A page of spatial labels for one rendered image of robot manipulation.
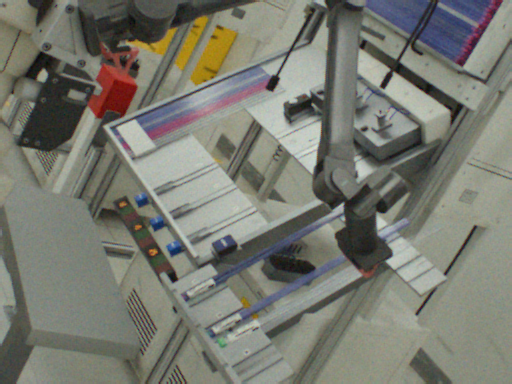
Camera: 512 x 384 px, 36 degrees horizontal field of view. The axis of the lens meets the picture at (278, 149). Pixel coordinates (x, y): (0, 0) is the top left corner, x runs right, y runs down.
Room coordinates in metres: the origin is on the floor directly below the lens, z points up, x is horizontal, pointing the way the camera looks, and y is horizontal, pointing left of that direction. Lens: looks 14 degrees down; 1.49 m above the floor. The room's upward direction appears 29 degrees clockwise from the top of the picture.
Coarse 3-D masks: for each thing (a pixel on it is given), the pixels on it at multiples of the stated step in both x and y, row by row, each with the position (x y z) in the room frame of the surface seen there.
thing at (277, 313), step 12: (432, 228) 1.50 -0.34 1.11; (408, 240) 1.47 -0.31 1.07; (420, 240) 1.48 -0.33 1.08; (396, 252) 1.45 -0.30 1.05; (348, 276) 1.39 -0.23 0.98; (324, 288) 1.36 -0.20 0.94; (300, 300) 1.33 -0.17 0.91; (276, 312) 1.31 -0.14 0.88; (288, 312) 1.32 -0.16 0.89; (264, 324) 1.29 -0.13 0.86
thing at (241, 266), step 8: (328, 216) 1.66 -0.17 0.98; (336, 216) 1.67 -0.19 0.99; (312, 224) 1.64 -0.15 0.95; (320, 224) 1.64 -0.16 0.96; (296, 232) 1.62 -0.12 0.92; (304, 232) 1.62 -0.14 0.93; (280, 240) 1.60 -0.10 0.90; (288, 240) 1.60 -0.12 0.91; (272, 248) 1.58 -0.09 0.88; (280, 248) 1.59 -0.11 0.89; (256, 256) 1.56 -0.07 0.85; (264, 256) 1.57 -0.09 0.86; (240, 264) 1.54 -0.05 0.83; (248, 264) 1.55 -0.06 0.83; (224, 272) 1.53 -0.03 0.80; (232, 272) 1.53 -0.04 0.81; (216, 280) 1.51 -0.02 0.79; (184, 296) 1.47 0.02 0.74
